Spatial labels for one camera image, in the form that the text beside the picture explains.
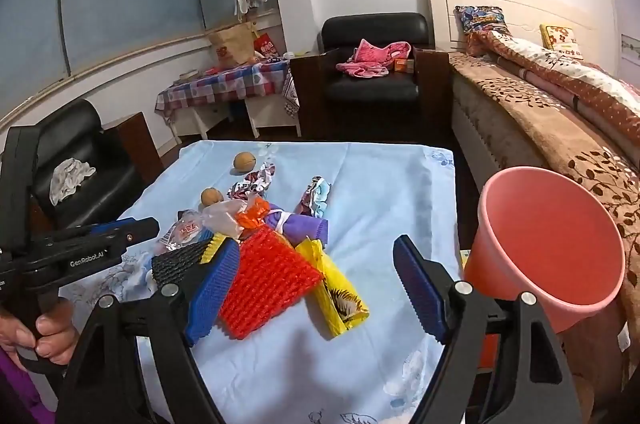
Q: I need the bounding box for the colourful printed pillow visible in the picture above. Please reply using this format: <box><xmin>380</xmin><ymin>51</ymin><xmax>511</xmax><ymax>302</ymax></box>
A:
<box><xmin>454</xmin><ymin>5</ymin><xmax>512</xmax><ymax>56</ymax></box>

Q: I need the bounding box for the yellow floral pillow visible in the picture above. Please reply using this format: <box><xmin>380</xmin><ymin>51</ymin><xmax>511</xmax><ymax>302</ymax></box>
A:
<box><xmin>539</xmin><ymin>24</ymin><xmax>585</xmax><ymax>62</ymax></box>

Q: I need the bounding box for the orange wrapper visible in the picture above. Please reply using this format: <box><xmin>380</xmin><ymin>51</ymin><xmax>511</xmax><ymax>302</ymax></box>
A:
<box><xmin>235</xmin><ymin>197</ymin><xmax>271</xmax><ymax>232</ymax></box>

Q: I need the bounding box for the brown leaf pattern blanket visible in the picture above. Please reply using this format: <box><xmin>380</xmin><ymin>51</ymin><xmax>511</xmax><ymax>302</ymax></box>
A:
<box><xmin>450</xmin><ymin>52</ymin><xmax>640</xmax><ymax>407</ymax></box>

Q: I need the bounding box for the silver foil wrapper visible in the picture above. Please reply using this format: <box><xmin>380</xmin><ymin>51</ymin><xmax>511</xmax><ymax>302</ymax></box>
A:
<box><xmin>227</xmin><ymin>163</ymin><xmax>279</xmax><ymax>205</ymax></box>

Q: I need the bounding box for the black leather armchair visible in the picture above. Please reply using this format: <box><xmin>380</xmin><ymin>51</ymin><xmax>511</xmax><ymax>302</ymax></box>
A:
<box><xmin>27</xmin><ymin>98</ymin><xmax>166</xmax><ymax>232</ymax></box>
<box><xmin>290</xmin><ymin>13</ymin><xmax>453</xmax><ymax>140</ymax></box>

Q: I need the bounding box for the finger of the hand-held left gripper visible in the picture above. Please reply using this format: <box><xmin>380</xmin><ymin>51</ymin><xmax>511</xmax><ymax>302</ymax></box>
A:
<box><xmin>89</xmin><ymin>217</ymin><xmax>161</xmax><ymax>257</ymax></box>

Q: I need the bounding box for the black foam net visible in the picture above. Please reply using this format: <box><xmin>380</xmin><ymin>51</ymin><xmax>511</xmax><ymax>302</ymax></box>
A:
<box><xmin>151</xmin><ymin>240</ymin><xmax>213</xmax><ymax>297</ymax></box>

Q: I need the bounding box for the pink plastic bucket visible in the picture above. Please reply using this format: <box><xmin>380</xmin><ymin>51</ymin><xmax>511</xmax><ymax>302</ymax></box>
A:
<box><xmin>462</xmin><ymin>167</ymin><xmax>626</xmax><ymax>371</ymax></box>

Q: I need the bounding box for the purple cloth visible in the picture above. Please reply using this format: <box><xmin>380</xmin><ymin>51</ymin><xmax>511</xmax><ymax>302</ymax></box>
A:
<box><xmin>265</xmin><ymin>209</ymin><xmax>331</xmax><ymax>251</ymax></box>

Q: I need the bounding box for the person's left hand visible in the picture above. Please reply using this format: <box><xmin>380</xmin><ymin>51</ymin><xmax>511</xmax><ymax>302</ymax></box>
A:
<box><xmin>0</xmin><ymin>298</ymin><xmax>79</xmax><ymax>367</ymax></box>

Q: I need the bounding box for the yellow plastic wrapper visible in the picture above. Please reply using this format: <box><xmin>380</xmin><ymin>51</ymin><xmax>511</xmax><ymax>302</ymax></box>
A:
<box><xmin>294</xmin><ymin>238</ymin><xmax>371</xmax><ymax>337</ymax></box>

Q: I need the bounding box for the light blue floral tablecloth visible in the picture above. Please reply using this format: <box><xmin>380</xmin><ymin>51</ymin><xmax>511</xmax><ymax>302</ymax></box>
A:
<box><xmin>59</xmin><ymin>139</ymin><xmax>467</xmax><ymax>424</ymax></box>

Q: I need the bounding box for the silver and blue wrapper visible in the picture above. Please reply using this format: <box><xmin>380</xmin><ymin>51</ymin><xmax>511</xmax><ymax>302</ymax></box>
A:
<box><xmin>295</xmin><ymin>177</ymin><xmax>333</xmax><ymax>219</ymax></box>

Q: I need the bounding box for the red foam net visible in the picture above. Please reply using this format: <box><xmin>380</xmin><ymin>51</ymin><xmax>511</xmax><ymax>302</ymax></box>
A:
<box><xmin>220</xmin><ymin>230</ymin><xmax>325</xmax><ymax>340</ymax></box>

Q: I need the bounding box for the red paper bag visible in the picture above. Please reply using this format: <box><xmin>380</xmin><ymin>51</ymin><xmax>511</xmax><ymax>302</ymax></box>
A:
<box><xmin>252</xmin><ymin>34</ymin><xmax>279</xmax><ymax>62</ymax></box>

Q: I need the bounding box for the pink cloth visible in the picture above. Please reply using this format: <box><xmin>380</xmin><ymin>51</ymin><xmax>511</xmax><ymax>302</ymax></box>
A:
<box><xmin>336</xmin><ymin>39</ymin><xmax>412</xmax><ymax>79</ymax></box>

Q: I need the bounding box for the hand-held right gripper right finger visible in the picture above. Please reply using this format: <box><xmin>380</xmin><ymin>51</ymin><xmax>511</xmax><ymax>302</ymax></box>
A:
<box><xmin>392</xmin><ymin>234</ymin><xmax>583</xmax><ymax>424</ymax></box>

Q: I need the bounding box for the person's left forearm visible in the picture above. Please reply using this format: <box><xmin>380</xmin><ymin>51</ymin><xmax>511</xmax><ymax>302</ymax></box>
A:
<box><xmin>0</xmin><ymin>346</ymin><xmax>48</xmax><ymax>424</ymax></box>

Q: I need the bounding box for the bed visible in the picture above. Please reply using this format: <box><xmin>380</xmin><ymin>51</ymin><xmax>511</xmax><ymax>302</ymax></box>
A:
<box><xmin>426</xmin><ymin>0</ymin><xmax>640</xmax><ymax>424</ymax></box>

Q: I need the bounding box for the white wardrobe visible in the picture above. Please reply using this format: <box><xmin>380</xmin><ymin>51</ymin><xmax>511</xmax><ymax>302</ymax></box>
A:
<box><xmin>597</xmin><ymin>0</ymin><xmax>640</xmax><ymax>78</ymax></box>

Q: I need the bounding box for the dotted brown quilt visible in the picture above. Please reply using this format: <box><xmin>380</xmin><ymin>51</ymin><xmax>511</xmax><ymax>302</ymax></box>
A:
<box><xmin>467</xmin><ymin>29</ymin><xmax>640</xmax><ymax>157</ymax></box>

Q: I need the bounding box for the clear plastic wrapper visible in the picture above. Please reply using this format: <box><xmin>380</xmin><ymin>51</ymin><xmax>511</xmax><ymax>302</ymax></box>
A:
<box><xmin>192</xmin><ymin>199</ymin><xmax>251</xmax><ymax>239</ymax></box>

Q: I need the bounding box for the white crumpled cloth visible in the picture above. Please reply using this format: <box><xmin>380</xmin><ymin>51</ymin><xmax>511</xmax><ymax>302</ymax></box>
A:
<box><xmin>49</xmin><ymin>157</ymin><xmax>96</xmax><ymax>206</ymax></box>

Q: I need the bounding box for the white bed headboard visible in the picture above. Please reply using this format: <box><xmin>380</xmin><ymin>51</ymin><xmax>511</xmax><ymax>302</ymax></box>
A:
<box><xmin>426</xmin><ymin>0</ymin><xmax>615</xmax><ymax>55</ymax></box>

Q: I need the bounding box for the red printed clear wrapper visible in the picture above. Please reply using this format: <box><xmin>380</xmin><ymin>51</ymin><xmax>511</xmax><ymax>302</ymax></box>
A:
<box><xmin>155</xmin><ymin>219</ymin><xmax>206</xmax><ymax>257</ymax></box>

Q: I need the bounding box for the checkered tablecloth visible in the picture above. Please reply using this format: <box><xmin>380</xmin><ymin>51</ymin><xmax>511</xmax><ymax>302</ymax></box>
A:
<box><xmin>155</xmin><ymin>59</ymin><xmax>301</xmax><ymax>117</ymax></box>

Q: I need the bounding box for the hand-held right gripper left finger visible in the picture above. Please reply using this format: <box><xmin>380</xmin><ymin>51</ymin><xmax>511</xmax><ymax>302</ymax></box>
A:
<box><xmin>55</xmin><ymin>237</ymin><xmax>242</xmax><ymax>424</ymax></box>

